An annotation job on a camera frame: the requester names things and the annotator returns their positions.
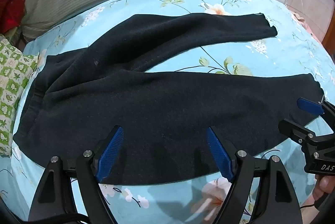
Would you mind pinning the light blue floral bedsheet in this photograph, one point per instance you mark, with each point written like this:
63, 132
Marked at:
274, 62

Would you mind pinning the person's right hand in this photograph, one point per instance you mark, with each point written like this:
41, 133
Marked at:
324, 186

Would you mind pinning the red cloth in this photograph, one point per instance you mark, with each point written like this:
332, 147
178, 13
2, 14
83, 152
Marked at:
11, 9

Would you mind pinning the wooden bed frame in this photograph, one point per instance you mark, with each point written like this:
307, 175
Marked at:
330, 43

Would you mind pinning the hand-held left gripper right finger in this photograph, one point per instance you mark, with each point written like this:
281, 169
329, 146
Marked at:
219, 153

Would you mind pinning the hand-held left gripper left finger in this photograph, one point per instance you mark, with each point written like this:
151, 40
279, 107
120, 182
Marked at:
111, 153

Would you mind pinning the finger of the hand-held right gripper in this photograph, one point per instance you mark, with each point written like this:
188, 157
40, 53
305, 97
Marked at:
293, 130
310, 106

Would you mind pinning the green checkered pillow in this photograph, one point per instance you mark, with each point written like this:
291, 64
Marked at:
10, 77

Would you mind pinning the black pants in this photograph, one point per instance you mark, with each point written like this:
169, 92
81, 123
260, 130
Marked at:
157, 109

